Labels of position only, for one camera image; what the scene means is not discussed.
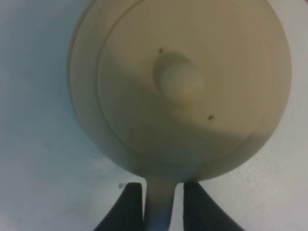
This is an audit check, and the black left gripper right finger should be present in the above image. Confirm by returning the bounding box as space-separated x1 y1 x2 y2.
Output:
183 181 243 231

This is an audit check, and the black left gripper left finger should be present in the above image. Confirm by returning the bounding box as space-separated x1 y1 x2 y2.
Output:
94 182 144 231

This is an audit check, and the beige ceramic teapot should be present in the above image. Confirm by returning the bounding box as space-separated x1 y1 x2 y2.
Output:
67 0 292 231

